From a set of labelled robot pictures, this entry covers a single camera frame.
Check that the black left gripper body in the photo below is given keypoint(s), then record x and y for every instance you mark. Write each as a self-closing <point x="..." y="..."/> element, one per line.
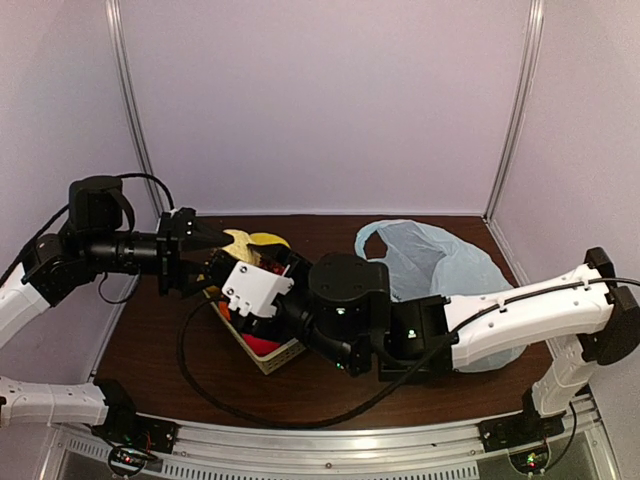
<point x="143" y="251"/>

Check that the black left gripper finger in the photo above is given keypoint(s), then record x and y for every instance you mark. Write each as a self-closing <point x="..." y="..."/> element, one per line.
<point x="194" y="278"/>
<point x="206" y="237"/>

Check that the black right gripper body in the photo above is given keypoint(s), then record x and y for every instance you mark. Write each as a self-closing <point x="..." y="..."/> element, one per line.
<point x="246" y="329"/>

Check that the beige perforated plastic basket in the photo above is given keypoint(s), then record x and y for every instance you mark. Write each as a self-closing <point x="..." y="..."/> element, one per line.
<point x="270" y="362"/>

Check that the pale yellow wrinkled fruit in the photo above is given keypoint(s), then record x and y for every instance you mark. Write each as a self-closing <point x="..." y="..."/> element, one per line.
<point x="240" y="248"/>

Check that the red lychee bunch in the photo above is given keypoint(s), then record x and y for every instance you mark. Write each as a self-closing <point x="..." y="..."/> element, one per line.
<point x="274" y="266"/>

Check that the light blue plastic bag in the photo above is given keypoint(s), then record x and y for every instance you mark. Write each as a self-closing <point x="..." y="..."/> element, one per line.
<point x="424" y="260"/>

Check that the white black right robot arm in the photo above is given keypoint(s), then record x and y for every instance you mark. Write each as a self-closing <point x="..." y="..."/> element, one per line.
<point x="341" y="308"/>

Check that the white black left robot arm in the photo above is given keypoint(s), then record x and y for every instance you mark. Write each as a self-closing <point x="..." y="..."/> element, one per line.
<point x="49" y="267"/>

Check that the pink red round fruit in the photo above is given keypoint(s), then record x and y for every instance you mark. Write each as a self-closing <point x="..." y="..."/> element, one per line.
<point x="260" y="347"/>

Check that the orange fruit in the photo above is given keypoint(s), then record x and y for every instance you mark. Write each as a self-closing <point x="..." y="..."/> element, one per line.
<point x="224" y="310"/>

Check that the long yellow fruit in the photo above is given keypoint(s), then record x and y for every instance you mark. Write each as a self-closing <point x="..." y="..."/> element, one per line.
<point x="266" y="239"/>

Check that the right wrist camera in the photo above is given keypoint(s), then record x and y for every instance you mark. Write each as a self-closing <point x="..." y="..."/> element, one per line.
<point x="250" y="289"/>

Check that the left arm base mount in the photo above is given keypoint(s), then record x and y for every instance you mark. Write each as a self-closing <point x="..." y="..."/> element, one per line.
<point x="135" y="440"/>

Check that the front aluminium rail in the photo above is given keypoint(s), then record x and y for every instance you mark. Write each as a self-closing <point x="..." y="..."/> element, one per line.
<point x="452" y="450"/>

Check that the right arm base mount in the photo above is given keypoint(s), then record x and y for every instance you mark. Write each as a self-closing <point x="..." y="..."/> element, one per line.
<point x="524" y="435"/>

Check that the right aluminium frame post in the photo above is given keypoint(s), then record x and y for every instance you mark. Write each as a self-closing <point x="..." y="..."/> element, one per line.
<point x="528" y="66"/>

